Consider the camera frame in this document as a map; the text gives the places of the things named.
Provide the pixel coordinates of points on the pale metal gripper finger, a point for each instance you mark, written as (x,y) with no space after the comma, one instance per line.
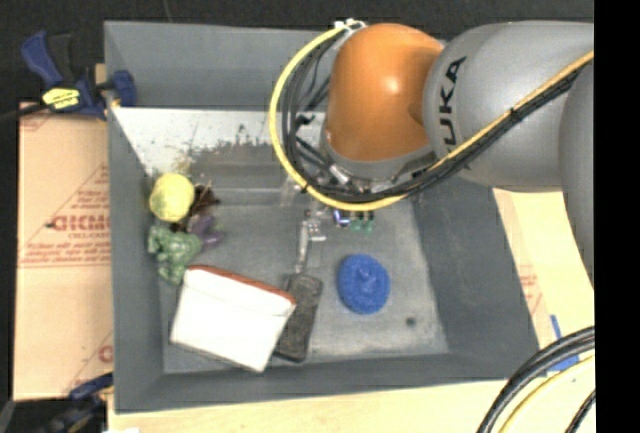
(318,246)
(302,248)

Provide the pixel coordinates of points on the blue round scrubber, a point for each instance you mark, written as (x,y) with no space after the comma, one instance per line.
(363,284)

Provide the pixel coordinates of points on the dark green flat block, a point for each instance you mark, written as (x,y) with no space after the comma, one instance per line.
(301,318)

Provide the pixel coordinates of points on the purple toy figure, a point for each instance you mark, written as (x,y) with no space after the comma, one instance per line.
(207,230)

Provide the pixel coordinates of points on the white pouch with red-brown edge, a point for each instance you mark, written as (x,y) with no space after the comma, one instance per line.
(230,318)

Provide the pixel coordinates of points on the dark brown pine cone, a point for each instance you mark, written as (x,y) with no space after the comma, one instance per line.
(206,199)

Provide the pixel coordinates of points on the green toy figure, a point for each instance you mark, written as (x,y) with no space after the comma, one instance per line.
(172,252)

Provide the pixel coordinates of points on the yellow ball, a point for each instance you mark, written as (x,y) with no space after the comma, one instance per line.
(171,197)

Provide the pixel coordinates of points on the grey metal bin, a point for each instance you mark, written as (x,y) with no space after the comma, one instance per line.
(470,271)

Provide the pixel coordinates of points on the brown cardboard board, red print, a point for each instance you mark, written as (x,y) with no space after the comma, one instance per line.
(60,301)

